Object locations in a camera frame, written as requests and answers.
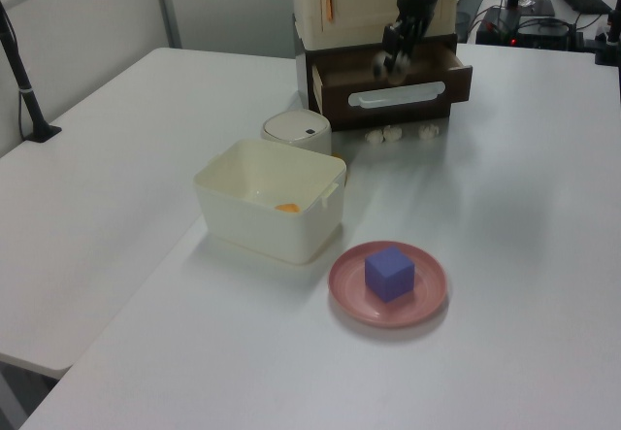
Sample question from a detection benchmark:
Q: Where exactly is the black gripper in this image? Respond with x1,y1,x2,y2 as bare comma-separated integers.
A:
381,0,441,73

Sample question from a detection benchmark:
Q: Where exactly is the black and white panda toy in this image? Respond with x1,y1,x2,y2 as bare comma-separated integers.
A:
371,50,411,85

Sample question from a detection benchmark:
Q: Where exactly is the brown wooden drawer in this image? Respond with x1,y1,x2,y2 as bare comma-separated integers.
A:
310,42,474,125

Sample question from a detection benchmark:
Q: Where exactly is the black electronics box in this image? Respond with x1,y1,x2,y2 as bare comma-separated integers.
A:
474,7,574,50

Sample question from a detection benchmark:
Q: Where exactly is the small white lidded bin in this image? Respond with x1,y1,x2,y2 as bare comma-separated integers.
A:
260,112,334,156

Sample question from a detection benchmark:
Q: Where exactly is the cream plastic storage box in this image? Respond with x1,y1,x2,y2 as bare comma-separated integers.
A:
192,138,348,265

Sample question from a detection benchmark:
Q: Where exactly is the black table clamp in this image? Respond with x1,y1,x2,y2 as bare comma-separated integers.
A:
593,7,621,67

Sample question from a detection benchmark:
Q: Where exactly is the purple cube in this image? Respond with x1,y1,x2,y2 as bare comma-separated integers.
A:
364,247,416,304

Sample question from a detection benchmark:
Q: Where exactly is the pink round plate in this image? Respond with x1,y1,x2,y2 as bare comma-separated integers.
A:
327,240,448,329

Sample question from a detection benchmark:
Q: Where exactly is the white drawer handle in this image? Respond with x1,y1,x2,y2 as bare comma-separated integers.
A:
346,81,446,110

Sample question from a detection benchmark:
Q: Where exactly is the grey partition post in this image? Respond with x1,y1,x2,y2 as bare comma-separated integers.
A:
148,0,183,50

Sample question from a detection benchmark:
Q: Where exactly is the black camera stand pole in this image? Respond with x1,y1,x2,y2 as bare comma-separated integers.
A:
0,0,63,143

